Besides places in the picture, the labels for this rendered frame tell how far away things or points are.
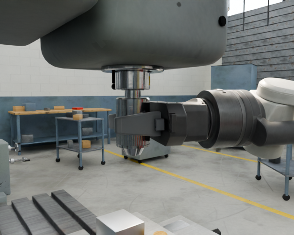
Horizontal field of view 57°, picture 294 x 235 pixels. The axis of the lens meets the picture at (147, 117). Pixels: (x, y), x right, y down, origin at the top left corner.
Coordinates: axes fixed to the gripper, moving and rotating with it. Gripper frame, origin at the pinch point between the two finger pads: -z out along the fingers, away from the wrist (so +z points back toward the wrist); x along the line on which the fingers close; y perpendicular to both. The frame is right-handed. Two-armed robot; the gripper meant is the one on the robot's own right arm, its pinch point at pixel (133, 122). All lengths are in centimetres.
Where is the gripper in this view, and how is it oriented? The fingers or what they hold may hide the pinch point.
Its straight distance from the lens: 37.8
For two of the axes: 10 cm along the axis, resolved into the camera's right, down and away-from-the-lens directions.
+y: 0.1, 10.0, 0.9
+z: 9.6, -0.4, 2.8
